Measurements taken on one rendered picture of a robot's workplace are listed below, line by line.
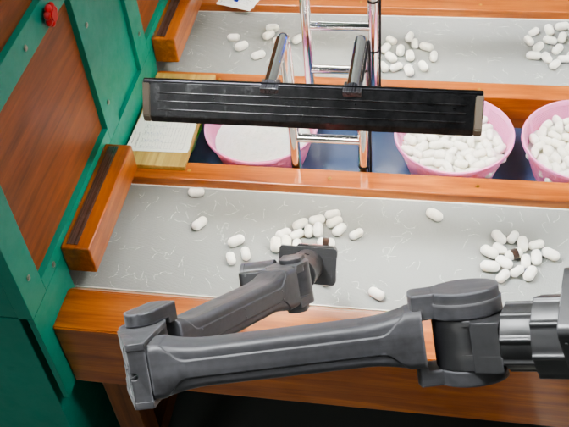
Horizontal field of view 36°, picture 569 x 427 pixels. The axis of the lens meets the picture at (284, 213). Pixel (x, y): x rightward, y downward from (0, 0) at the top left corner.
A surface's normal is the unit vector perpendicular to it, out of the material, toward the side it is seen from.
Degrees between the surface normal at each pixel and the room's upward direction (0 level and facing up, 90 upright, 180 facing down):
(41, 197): 90
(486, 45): 0
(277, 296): 70
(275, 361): 50
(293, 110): 58
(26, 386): 90
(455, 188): 0
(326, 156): 0
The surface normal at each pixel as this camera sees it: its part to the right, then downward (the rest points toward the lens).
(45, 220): 0.99, 0.06
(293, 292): 0.87, -0.08
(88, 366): -0.16, 0.72
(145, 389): -0.11, 0.12
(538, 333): -0.50, -0.18
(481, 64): -0.07, -0.69
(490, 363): -0.47, 0.16
